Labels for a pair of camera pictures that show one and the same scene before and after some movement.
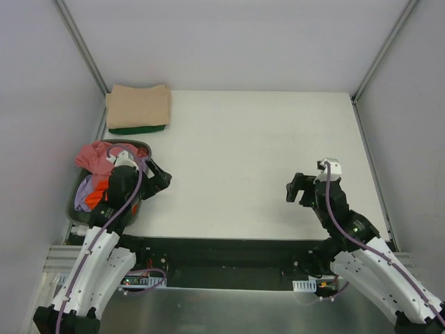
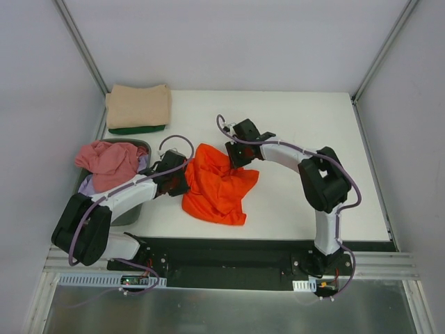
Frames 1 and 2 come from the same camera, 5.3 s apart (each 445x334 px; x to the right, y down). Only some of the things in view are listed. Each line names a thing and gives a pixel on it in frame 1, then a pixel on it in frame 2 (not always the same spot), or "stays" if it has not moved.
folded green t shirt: (136, 130) stays
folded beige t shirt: (127, 106) stays
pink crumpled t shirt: (96, 166) stays
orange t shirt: (93, 198) → (216, 188)
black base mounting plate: (231, 261) stays
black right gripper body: (300, 190) → (237, 155)
